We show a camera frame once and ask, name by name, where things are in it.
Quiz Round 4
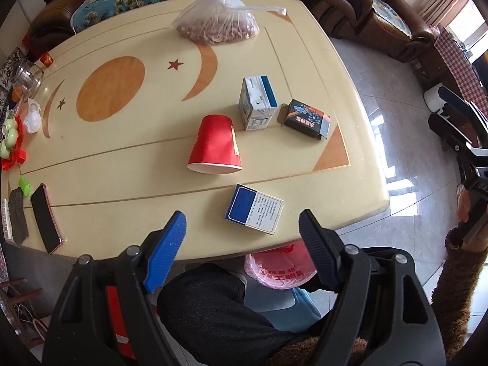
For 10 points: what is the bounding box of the blue white box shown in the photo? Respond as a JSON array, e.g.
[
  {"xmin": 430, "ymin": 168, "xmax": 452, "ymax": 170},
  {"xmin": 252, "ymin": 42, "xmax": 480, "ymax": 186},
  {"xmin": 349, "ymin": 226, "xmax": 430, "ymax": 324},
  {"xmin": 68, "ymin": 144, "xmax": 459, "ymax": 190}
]
[{"xmin": 224, "ymin": 184, "xmax": 285, "ymax": 235}]

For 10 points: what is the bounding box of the white blue milk carton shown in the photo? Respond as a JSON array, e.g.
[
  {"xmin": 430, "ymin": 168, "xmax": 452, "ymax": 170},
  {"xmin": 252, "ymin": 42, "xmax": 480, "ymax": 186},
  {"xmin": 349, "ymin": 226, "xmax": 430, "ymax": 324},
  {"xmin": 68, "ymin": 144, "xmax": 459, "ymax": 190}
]
[{"xmin": 238, "ymin": 75, "xmax": 278, "ymax": 131}]

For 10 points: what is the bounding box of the brown fuzzy sleeve forearm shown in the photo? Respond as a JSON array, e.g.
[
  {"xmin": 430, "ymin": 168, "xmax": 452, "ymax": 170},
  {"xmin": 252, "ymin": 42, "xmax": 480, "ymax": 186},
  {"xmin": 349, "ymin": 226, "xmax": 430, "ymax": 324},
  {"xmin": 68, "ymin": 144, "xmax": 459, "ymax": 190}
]
[{"xmin": 432, "ymin": 227, "xmax": 487, "ymax": 360}]

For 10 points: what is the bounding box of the person right hand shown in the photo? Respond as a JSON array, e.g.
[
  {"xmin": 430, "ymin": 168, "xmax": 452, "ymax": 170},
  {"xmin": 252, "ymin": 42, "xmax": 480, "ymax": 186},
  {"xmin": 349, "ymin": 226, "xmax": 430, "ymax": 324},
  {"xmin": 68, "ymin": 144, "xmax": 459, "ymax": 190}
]
[{"xmin": 457, "ymin": 184, "xmax": 472, "ymax": 223}]

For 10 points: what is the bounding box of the red plastic stool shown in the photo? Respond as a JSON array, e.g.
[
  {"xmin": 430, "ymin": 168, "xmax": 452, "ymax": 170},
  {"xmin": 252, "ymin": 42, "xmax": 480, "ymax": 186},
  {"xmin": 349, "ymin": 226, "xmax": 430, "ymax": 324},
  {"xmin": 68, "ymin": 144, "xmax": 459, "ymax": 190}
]
[{"xmin": 106, "ymin": 286, "xmax": 136, "ymax": 359}]

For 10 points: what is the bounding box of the checkered cloth side table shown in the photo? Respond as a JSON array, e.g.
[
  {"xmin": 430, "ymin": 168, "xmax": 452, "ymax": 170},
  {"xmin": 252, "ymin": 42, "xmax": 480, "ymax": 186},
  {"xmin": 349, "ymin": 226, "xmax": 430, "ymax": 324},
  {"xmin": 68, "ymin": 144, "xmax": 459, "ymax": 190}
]
[{"xmin": 434, "ymin": 28, "xmax": 487, "ymax": 117}]

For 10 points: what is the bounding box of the white appliance on floor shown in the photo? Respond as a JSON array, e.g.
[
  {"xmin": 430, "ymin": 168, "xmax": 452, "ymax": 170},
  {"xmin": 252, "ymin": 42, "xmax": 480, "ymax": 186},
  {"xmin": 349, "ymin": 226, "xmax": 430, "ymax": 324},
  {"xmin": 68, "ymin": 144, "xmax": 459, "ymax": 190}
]
[{"xmin": 423, "ymin": 83, "xmax": 445, "ymax": 113}]

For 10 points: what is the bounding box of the black trousers leg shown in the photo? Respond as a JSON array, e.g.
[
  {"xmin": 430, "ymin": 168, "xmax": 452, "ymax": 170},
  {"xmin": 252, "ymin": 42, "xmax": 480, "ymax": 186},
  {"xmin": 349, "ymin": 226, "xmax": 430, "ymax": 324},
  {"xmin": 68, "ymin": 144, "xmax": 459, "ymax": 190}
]
[{"xmin": 156, "ymin": 264, "xmax": 328, "ymax": 365}]

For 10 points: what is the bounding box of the smartphone pink case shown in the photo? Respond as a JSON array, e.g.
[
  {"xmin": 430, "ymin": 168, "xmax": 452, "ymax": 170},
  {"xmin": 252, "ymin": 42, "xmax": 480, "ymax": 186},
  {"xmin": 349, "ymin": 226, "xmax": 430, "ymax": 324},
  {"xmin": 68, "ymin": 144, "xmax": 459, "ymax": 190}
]
[{"xmin": 30, "ymin": 183, "xmax": 63, "ymax": 254}]

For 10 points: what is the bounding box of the beige curtain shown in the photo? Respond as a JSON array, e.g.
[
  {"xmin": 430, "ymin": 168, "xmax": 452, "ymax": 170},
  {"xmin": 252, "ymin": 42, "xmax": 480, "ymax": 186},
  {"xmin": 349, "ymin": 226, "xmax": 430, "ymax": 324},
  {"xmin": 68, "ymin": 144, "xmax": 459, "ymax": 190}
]
[{"xmin": 414, "ymin": 0, "xmax": 469, "ymax": 27}]

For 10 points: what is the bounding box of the green small clip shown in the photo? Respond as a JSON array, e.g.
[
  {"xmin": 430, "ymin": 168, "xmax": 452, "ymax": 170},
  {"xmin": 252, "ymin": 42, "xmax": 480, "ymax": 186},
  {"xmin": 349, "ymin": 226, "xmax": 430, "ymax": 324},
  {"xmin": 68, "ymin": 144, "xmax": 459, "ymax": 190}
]
[{"xmin": 18, "ymin": 176, "xmax": 31, "ymax": 197}]

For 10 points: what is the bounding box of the black small box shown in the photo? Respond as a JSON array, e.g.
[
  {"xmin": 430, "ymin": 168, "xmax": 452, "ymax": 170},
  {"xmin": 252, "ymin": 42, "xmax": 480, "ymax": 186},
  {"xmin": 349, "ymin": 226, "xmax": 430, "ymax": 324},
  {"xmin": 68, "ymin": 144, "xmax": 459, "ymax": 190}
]
[{"xmin": 283, "ymin": 99, "xmax": 331, "ymax": 140}]

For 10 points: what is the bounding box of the red paper cup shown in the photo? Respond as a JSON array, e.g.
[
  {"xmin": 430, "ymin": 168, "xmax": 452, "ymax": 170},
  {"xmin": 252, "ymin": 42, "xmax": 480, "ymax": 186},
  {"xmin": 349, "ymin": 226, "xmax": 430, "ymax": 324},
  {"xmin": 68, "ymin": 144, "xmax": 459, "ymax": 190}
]
[{"xmin": 187, "ymin": 114, "xmax": 242, "ymax": 175}]

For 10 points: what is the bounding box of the green fruits red tray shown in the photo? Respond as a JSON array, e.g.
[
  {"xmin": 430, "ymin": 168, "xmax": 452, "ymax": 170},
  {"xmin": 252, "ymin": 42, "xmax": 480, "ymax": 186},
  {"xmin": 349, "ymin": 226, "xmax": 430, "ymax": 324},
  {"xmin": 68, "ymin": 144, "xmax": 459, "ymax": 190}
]
[{"xmin": 1, "ymin": 116, "xmax": 27, "ymax": 171}]

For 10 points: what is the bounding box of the crumpled clear plastic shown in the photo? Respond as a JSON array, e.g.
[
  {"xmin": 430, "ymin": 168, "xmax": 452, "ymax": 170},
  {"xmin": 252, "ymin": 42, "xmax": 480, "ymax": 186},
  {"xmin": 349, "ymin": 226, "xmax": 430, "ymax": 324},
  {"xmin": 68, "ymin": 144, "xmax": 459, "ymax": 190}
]
[{"xmin": 23, "ymin": 98, "xmax": 42, "ymax": 134}]

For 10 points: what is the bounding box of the glass jar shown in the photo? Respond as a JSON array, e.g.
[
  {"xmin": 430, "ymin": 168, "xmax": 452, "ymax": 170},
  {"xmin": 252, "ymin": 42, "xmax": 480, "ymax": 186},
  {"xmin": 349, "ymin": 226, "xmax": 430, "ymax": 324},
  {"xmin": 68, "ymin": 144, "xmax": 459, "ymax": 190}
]
[{"xmin": 12, "ymin": 60, "xmax": 44, "ymax": 102}]

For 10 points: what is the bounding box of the small red cap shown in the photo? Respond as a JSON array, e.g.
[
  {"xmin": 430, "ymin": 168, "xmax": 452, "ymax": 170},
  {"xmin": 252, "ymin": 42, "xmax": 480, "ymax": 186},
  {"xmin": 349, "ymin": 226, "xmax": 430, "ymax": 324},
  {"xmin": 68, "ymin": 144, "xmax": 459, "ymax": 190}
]
[{"xmin": 40, "ymin": 52, "xmax": 53, "ymax": 68}]

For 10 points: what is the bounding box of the plastic bag of peanuts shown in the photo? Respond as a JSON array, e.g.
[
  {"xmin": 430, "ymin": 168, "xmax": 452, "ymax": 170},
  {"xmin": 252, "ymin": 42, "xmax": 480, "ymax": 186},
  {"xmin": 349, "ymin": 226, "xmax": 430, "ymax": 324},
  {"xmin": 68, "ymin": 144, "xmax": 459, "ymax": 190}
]
[{"xmin": 171, "ymin": 0, "xmax": 287, "ymax": 45}]

